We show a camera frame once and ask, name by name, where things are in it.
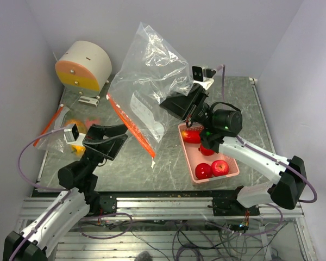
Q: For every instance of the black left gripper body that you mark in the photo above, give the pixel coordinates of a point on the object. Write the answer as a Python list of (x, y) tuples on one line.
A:
[(91, 159)]

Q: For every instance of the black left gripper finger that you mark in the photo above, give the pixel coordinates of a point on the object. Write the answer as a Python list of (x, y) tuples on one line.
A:
[(98, 133), (111, 147)]

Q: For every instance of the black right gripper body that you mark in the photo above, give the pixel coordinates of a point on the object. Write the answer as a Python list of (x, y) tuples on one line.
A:
[(204, 115)]

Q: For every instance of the yellow toy bell pepper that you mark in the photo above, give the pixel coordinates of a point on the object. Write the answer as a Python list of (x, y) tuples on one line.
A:
[(76, 149)]

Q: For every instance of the clear zip bag orange zipper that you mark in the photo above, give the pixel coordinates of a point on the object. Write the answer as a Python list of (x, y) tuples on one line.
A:
[(55, 142)]

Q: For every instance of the red toy apple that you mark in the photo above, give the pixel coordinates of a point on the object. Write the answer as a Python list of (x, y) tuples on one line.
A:
[(219, 168)]

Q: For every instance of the pink toy peach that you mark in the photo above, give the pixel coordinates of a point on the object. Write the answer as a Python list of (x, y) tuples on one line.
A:
[(92, 121)]

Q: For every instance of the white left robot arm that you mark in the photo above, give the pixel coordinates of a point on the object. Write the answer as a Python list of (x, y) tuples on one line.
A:
[(75, 200)]

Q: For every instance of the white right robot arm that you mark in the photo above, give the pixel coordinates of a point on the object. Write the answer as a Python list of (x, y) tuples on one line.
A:
[(221, 128)]

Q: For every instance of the pink perforated plastic basket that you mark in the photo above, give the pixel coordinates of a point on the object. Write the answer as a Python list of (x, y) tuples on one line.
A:
[(194, 157)]

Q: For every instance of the red toy tomato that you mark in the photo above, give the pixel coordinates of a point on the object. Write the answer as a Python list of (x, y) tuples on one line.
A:
[(203, 171)]

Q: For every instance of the cream cylindrical drawer cabinet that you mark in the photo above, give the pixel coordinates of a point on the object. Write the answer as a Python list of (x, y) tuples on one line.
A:
[(84, 68)]

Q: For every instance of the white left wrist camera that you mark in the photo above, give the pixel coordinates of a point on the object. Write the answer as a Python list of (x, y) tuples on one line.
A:
[(72, 135)]

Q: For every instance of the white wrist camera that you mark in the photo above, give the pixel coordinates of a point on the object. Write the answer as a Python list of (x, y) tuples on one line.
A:
[(203, 76), (72, 135)]

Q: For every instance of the small white metal bracket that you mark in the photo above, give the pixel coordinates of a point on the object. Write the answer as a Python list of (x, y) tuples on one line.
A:
[(88, 101)]

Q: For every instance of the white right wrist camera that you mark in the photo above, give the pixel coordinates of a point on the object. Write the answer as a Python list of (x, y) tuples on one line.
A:
[(203, 76)]

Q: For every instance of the aluminium rail frame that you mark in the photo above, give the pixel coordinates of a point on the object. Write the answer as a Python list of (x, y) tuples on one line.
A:
[(179, 207)]

